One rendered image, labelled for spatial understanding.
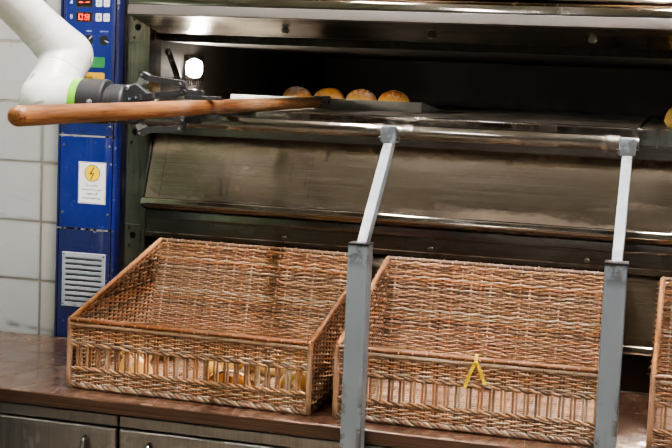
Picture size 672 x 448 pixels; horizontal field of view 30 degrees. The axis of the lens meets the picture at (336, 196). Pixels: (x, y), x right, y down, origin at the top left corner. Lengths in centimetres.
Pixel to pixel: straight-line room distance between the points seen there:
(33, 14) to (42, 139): 68
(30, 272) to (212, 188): 56
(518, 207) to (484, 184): 10
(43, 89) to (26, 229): 77
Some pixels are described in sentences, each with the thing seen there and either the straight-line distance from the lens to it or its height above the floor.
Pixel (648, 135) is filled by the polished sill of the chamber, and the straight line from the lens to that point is 290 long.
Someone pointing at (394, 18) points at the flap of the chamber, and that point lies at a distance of 282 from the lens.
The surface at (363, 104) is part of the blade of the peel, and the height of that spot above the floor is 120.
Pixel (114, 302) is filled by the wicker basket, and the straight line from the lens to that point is 293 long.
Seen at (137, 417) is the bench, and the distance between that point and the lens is 267.
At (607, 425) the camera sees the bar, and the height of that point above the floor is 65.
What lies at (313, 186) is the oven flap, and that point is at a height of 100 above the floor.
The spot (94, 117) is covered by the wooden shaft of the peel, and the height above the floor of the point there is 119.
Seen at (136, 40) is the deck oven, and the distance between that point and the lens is 318.
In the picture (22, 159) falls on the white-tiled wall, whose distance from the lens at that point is 332.
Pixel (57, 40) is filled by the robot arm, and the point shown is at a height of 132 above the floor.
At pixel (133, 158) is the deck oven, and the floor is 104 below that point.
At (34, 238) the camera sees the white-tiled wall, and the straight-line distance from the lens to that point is 332.
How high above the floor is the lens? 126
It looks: 5 degrees down
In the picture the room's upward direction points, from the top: 2 degrees clockwise
